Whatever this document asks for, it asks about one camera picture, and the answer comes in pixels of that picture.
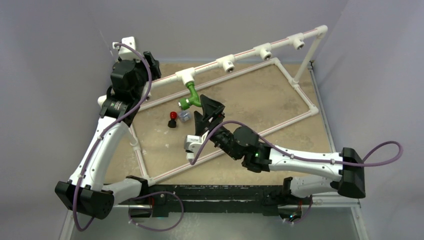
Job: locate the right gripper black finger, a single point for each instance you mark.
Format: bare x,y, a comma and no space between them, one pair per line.
200,123
210,108

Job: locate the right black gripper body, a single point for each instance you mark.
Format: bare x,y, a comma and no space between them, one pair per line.
220,137

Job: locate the green water faucet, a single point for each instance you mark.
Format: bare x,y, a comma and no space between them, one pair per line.
192,100

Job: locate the white pvc pipe frame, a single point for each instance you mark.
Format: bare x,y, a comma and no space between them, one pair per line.
267,88

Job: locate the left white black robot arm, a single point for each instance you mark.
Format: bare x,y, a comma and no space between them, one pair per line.
85,192

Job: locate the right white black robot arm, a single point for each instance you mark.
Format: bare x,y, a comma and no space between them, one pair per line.
340,172

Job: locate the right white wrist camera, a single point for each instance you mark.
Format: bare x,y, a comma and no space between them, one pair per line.
192,144

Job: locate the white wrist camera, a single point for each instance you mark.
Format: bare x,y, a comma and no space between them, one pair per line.
192,144
122,47

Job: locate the black faucet with red handle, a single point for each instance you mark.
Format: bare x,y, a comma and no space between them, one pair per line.
172,123

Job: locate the aluminium table frame rail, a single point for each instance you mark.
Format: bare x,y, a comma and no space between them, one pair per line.
331,202

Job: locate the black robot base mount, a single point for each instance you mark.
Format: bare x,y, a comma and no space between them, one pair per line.
215,198

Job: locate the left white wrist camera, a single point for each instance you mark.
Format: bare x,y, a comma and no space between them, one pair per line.
122,47

